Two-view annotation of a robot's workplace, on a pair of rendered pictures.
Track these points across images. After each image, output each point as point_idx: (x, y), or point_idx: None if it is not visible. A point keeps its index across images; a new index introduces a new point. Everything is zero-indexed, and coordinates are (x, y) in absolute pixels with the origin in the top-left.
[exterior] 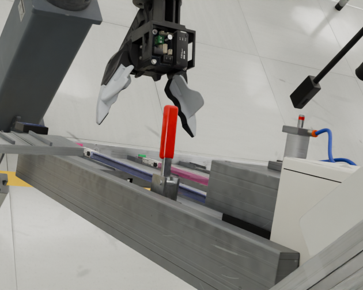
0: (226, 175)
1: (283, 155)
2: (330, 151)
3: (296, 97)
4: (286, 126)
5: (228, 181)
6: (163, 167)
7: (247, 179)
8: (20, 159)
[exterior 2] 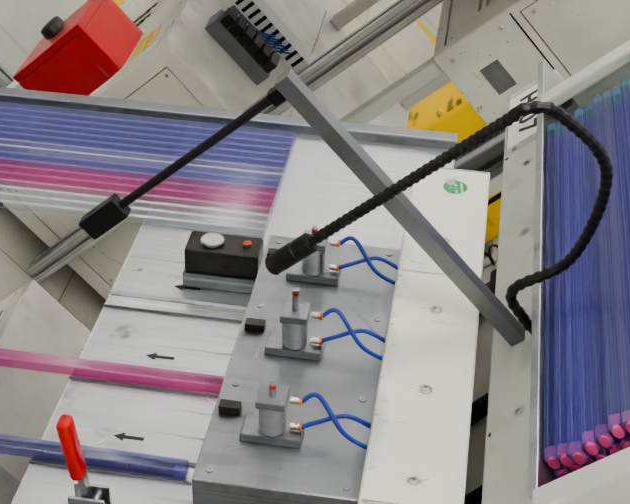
0: (229, 494)
1: (263, 427)
2: (339, 425)
3: (95, 228)
4: (262, 404)
5: (235, 499)
6: (85, 488)
7: (272, 498)
8: None
